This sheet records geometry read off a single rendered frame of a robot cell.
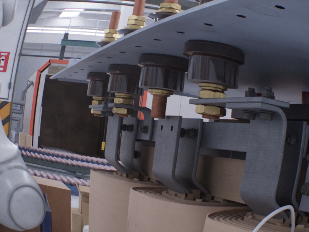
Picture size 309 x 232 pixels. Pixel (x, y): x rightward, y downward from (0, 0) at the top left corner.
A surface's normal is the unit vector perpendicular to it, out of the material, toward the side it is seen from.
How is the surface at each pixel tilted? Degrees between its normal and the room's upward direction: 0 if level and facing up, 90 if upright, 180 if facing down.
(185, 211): 90
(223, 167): 90
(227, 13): 180
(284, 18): 180
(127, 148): 90
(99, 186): 90
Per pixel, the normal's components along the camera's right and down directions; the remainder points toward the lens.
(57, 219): 0.31, 0.01
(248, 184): -0.95, -0.12
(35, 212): 0.68, 0.20
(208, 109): -0.04, -0.04
